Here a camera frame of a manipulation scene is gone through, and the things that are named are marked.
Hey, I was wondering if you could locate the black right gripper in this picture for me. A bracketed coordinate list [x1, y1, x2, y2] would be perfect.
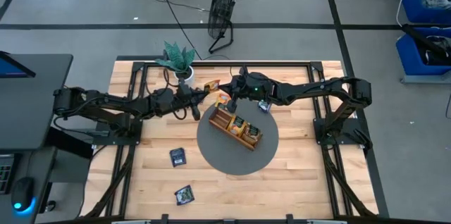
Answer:
[218, 67, 279, 114]

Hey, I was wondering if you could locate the green artificial plant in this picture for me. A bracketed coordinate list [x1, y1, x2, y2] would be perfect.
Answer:
[154, 40, 196, 75]

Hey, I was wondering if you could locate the black metal bar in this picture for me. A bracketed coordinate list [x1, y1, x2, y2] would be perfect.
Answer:
[401, 23, 451, 63]

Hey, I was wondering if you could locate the long black floor cable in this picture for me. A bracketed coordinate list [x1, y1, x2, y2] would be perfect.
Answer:
[156, 0, 203, 61]

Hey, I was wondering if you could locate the round grey woven placemat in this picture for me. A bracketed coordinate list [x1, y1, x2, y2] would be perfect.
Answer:
[196, 96, 280, 176]

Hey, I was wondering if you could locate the black floor fan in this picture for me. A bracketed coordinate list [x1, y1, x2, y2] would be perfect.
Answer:
[206, 0, 240, 55]

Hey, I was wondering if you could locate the silver metal bracket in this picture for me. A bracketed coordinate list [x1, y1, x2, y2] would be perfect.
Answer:
[306, 219, 348, 224]
[111, 219, 152, 224]

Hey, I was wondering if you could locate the blue storage bin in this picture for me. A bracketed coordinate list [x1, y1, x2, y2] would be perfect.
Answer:
[401, 0, 451, 24]
[395, 26, 451, 77]

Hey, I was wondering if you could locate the black computer mouse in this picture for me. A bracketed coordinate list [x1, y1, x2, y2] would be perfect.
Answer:
[10, 176, 36, 214]

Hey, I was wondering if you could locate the wooden tea organizer box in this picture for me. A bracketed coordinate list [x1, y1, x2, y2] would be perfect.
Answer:
[208, 106, 264, 151]

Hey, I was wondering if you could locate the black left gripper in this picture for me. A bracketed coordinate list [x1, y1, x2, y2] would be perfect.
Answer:
[158, 80, 212, 122]

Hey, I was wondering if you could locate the black desk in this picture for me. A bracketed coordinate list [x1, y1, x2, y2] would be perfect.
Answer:
[0, 54, 74, 224]

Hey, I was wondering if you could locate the black keyboard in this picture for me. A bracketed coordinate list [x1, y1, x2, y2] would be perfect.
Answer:
[0, 153, 17, 196]

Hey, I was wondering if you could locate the white plant pot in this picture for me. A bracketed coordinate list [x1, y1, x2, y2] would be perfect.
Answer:
[175, 66, 195, 84]

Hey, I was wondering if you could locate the blue-lit computer monitor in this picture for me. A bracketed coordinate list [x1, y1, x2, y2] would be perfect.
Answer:
[0, 50, 37, 79]

